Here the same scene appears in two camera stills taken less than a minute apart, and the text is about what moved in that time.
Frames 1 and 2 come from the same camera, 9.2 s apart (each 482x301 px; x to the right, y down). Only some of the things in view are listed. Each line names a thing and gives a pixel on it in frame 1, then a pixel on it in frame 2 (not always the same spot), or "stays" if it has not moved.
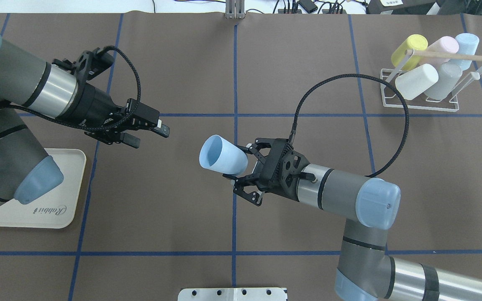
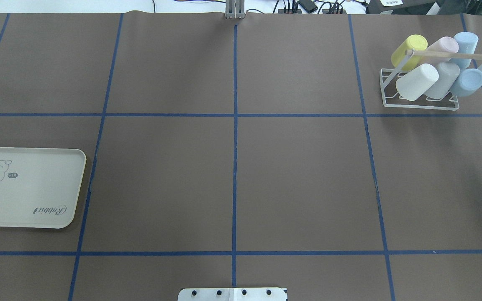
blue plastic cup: x=467 y=44 stays
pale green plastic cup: x=412 y=83 stays
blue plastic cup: x=220 y=154 to x=469 y=81
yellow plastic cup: x=416 y=42 stays
